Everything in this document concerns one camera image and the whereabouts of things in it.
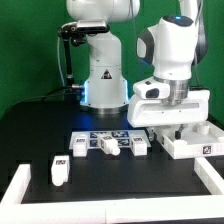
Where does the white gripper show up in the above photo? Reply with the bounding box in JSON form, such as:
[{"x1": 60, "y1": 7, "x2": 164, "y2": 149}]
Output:
[{"x1": 127, "y1": 90, "x2": 210, "y2": 142}]

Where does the white square tabletop part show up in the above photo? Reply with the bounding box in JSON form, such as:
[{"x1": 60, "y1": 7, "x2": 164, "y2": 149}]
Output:
[{"x1": 154, "y1": 121, "x2": 224, "y2": 159}]

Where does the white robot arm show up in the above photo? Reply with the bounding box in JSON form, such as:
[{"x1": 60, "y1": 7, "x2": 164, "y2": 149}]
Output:
[{"x1": 66, "y1": 0, "x2": 209, "y2": 128}]

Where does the white tag sheet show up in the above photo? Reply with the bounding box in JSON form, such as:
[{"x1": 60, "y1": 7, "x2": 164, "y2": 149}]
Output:
[{"x1": 69, "y1": 130, "x2": 151, "y2": 149}]

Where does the white U-shaped fence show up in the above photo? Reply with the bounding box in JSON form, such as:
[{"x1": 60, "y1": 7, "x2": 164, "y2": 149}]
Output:
[{"x1": 0, "y1": 158, "x2": 224, "y2": 224}]

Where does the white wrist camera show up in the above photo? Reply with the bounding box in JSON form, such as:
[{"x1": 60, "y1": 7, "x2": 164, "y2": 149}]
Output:
[{"x1": 133, "y1": 77, "x2": 170, "y2": 99}]

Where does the black cable on table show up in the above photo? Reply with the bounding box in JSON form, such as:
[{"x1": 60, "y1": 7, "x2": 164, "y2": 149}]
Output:
[{"x1": 19, "y1": 85, "x2": 86, "y2": 104}]

